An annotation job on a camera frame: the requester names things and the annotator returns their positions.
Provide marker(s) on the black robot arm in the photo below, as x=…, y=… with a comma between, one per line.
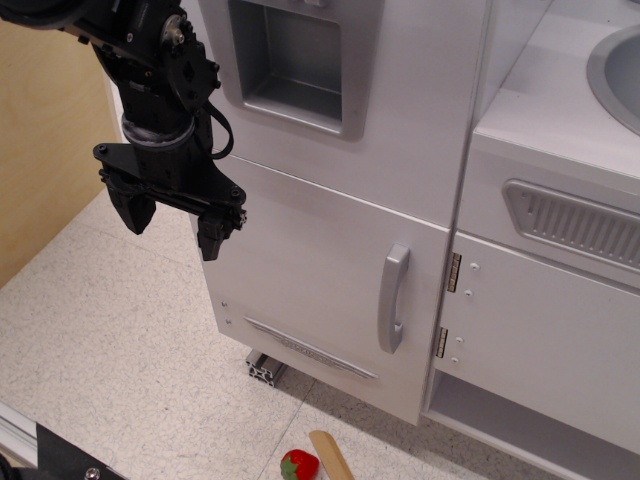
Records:
x=151, y=53

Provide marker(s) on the silver fridge door handle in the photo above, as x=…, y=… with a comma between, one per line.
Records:
x=389, y=328

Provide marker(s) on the white fridge door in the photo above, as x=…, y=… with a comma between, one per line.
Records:
x=300, y=283
x=369, y=98

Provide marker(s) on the aluminium frame rail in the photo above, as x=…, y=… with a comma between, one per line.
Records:
x=18, y=435

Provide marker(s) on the silver vent panel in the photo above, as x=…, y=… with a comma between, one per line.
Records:
x=569, y=222

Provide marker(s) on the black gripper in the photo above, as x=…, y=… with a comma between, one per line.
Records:
x=184, y=177

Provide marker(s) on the wooden side panel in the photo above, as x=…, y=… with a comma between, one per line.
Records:
x=54, y=109

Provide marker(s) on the red toy strawberry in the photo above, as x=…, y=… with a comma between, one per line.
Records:
x=299, y=465

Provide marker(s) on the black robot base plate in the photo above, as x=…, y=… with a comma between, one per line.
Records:
x=61, y=459

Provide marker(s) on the upper brass hinge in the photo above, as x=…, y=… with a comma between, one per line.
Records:
x=453, y=272

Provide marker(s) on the wooden spatula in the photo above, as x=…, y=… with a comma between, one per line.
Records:
x=330, y=455

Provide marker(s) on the lower brass hinge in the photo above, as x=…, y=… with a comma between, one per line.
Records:
x=442, y=341

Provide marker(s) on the white toy kitchen cabinet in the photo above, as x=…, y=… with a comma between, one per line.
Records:
x=542, y=353

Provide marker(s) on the silver ice dispenser recess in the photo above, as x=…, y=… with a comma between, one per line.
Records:
x=307, y=62

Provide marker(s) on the silver sink basin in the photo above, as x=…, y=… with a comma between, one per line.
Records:
x=613, y=76

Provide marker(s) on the brass hinge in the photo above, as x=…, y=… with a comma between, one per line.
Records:
x=453, y=272
x=442, y=341

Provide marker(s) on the aluminium extrusion bar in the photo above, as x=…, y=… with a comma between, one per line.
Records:
x=265, y=368

